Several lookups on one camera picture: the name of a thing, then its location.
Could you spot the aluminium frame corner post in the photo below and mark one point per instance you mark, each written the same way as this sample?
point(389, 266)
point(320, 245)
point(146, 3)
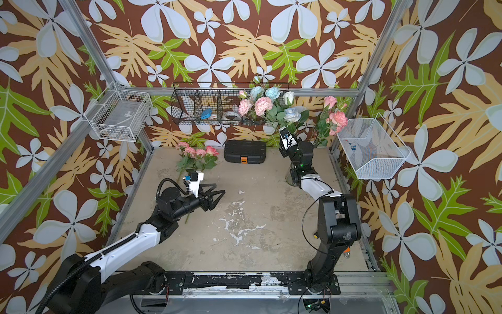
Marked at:
point(71, 8)
point(382, 44)

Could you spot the large pink rose stem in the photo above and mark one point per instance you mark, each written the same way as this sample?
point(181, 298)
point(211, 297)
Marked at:
point(198, 158)

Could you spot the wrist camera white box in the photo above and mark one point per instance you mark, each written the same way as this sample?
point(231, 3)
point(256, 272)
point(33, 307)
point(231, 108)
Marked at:
point(287, 137)
point(192, 182)

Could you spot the blue object in basket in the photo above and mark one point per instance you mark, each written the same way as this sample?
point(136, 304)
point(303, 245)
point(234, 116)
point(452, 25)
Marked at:
point(206, 114)

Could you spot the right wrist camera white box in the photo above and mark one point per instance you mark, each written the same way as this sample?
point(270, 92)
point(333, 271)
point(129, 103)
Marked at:
point(287, 137)

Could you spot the pink peony spray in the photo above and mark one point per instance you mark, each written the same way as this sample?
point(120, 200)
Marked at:
point(332, 120)
point(186, 164)

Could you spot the mixed pastel flower bouquet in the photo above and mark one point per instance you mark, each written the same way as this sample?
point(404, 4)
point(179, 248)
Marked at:
point(269, 104)

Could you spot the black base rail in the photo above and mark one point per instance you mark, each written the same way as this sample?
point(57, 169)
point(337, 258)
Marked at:
point(268, 284)

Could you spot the aluminium frame corner post left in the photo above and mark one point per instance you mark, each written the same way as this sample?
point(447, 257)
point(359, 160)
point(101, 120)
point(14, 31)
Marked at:
point(71, 8)

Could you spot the white mesh basket right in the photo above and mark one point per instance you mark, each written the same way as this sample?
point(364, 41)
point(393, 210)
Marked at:
point(373, 148)

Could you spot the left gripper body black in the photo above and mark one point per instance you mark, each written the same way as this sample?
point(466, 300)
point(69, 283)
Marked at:
point(192, 204)

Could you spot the orange handled adjustable wrench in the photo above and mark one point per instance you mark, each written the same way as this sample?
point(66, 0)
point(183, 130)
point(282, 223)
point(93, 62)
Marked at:
point(347, 253)

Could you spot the black tool case orange latch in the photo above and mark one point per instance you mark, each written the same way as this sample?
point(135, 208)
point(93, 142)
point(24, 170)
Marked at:
point(245, 152)

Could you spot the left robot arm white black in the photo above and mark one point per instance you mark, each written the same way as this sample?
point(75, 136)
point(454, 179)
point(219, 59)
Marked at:
point(85, 284)

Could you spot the black wire basket back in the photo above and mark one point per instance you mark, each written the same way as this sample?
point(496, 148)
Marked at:
point(187, 104)

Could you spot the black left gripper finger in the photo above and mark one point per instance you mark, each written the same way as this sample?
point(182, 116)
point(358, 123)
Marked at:
point(208, 189)
point(212, 198)

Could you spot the white wire basket left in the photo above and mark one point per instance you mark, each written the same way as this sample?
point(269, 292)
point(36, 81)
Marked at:
point(119, 113)

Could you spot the clear glass vase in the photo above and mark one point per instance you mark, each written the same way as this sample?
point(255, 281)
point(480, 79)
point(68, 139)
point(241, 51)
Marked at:
point(294, 174)

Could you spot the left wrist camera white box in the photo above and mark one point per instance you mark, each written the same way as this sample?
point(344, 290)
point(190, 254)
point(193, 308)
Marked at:
point(192, 182)

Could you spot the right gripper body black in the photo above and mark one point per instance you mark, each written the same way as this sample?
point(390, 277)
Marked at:
point(294, 154)

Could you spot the aluminium frame corner post right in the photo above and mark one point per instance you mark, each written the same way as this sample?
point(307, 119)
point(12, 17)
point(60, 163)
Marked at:
point(382, 44)

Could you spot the tape roll in basket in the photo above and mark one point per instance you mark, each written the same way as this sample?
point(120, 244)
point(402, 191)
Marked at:
point(231, 115)

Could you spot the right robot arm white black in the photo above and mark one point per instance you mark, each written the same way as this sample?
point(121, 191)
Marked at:
point(338, 224)

